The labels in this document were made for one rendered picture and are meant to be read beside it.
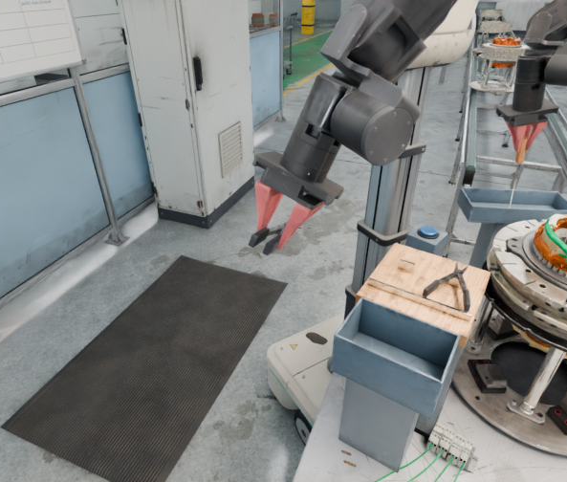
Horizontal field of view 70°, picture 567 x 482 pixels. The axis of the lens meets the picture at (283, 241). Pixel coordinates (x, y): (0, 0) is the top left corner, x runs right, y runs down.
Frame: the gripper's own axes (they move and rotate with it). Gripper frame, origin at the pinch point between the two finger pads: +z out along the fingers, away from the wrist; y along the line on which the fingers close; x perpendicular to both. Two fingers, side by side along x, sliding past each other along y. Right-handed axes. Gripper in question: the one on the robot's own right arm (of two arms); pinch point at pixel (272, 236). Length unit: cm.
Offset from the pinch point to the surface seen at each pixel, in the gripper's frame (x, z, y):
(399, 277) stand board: 28.1, 6.5, 18.7
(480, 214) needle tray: 63, -6, 31
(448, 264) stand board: 35.6, 1.7, 26.0
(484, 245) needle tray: 71, 2, 37
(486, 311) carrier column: 47, 10, 40
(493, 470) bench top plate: 24, 28, 50
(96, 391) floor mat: 70, 136, -60
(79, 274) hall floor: 131, 143, -132
